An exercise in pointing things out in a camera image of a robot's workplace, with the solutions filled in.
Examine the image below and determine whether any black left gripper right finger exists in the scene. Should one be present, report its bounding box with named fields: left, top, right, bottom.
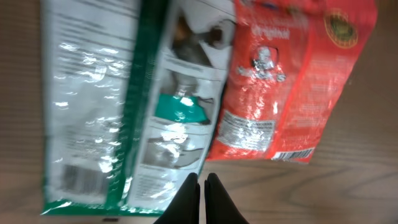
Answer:
left=204, top=173, right=249, bottom=224

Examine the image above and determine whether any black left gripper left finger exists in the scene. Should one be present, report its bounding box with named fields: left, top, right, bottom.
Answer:
left=154, top=172, right=200, bottom=224

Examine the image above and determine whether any red snack bag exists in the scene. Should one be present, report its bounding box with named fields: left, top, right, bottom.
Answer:
left=208, top=0, right=377, bottom=163

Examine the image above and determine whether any green white package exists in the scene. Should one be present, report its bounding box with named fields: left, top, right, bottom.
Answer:
left=40, top=0, right=236, bottom=216

